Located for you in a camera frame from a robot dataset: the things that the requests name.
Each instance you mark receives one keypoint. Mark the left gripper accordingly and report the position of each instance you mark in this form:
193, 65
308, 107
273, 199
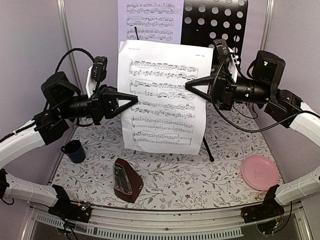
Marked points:
104, 102

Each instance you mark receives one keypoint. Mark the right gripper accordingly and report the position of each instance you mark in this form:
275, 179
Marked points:
225, 88

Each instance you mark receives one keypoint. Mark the white sheet music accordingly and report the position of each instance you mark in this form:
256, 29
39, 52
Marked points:
167, 118

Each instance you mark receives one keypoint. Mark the black music stand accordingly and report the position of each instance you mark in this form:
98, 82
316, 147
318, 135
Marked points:
208, 20

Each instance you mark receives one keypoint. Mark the purple sheet music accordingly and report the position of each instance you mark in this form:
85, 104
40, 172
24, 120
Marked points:
150, 20

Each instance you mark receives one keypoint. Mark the brown metronome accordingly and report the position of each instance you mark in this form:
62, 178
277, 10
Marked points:
127, 183

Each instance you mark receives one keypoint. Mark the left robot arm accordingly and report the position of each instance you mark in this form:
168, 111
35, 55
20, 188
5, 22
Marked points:
65, 102

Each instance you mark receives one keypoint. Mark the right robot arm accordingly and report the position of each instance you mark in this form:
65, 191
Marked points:
262, 89

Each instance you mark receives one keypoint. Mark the dark blue mug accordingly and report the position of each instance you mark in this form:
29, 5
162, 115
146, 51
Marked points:
75, 151

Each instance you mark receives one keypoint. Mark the floral table mat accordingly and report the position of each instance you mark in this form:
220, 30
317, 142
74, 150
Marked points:
171, 181

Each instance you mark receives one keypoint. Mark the pink plate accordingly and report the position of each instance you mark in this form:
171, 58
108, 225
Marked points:
259, 172

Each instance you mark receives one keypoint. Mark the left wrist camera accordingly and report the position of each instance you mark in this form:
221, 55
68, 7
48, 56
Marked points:
96, 74

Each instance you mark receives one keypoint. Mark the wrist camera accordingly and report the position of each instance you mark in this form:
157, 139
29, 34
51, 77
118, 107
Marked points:
227, 57
96, 74

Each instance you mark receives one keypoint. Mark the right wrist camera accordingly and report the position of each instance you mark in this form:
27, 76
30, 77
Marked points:
227, 57

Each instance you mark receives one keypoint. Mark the right aluminium frame post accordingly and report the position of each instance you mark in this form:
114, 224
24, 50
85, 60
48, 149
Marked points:
267, 23

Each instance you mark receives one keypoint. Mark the aluminium frame post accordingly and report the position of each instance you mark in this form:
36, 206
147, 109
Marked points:
267, 23
68, 42

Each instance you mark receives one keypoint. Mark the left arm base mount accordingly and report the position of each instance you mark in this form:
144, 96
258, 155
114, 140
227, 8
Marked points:
66, 209

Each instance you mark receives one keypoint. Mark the left aluminium frame post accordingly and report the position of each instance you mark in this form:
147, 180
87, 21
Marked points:
68, 42

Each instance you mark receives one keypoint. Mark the front aluminium rail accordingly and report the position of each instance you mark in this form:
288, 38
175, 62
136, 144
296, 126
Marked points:
111, 223

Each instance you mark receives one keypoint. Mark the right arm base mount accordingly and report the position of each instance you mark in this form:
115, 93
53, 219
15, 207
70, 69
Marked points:
267, 215

